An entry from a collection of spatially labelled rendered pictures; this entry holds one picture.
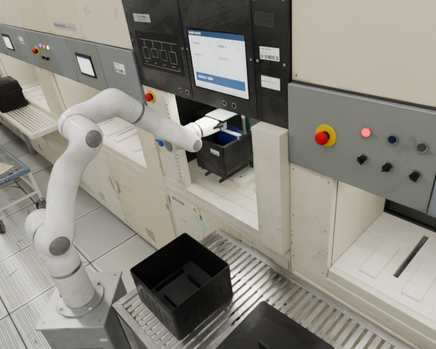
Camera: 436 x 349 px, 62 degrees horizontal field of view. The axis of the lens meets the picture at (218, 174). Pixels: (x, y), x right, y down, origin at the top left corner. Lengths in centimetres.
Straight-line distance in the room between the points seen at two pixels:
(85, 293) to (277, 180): 89
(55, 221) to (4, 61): 332
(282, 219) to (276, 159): 25
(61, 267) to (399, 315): 119
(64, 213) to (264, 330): 78
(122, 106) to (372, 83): 82
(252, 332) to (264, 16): 98
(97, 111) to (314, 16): 77
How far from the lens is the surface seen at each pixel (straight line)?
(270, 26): 113
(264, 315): 132
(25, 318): 287
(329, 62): 105
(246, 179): 185
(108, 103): 133
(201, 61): 139
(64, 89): 312
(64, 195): 135
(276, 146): 119
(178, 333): 139
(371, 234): 161
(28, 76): 460
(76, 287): 156
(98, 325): 156
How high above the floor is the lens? 194
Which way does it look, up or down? 33 degrees down
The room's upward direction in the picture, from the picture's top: 8 degrees counter-clockwise
